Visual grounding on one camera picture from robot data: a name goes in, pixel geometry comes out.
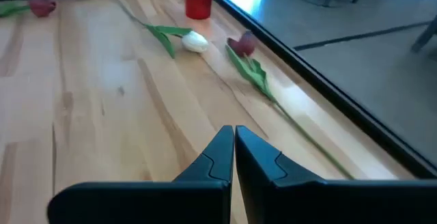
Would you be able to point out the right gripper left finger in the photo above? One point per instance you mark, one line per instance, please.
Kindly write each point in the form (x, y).
(147, 203)

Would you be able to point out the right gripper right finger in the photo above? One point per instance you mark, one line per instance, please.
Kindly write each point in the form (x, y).
(307, 203)

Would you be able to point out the white tulip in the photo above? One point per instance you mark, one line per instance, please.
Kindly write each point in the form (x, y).
(194, 42)

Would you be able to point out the maroon tulip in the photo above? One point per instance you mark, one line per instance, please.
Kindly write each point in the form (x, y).
(243, 44)

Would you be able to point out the red tulip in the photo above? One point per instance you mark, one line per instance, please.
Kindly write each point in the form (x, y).
(42, 7)

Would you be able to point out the grey furniture leg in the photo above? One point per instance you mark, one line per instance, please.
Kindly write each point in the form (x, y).
(425, 36)

